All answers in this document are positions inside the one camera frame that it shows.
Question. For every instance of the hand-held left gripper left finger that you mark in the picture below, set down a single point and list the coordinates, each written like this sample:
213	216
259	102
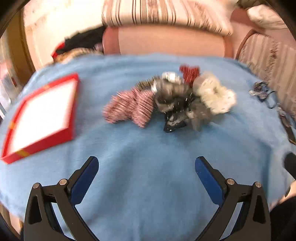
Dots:
85	179

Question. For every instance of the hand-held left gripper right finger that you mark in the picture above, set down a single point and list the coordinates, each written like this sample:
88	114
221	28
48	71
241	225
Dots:
208	179

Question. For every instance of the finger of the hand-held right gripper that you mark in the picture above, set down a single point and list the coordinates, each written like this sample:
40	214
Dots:
291	163

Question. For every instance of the red shallow box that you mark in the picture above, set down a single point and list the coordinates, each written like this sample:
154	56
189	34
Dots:
44	115

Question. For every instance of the pink striped scrunchie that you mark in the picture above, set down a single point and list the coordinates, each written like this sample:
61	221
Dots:
131	107

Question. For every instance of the white cherry print scrunchie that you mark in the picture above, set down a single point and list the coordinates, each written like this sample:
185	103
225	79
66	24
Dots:
214	93

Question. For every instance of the grey fluffy scrunchie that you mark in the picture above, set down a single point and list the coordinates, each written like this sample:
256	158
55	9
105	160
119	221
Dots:
175	97

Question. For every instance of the light blue blanket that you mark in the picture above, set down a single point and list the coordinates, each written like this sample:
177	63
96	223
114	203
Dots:
143	166

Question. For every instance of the dark hair clip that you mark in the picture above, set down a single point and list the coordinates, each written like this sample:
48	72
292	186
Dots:
173	126

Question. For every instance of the striped seat cushion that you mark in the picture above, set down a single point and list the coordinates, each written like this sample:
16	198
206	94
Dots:
270	62

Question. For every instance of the red striped scrunchie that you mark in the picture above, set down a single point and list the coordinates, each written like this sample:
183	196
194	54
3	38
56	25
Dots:
189	73

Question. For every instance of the silver scrunchie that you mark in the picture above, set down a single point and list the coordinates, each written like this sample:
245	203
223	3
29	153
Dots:
172	77

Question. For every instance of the beige patterned blanket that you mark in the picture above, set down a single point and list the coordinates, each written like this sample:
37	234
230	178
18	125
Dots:
76	54

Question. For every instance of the red cloth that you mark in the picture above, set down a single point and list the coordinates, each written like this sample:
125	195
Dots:
57	49

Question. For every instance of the black cloth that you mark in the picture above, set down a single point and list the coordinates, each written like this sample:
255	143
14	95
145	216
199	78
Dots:
85	38

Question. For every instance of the pink sofa bolster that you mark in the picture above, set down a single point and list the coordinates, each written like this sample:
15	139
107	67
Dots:
166	40

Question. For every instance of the white cloth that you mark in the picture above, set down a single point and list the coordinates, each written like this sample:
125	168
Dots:
266	16

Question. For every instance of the long striped cushion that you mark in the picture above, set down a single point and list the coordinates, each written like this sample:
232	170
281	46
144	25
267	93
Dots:
166	12

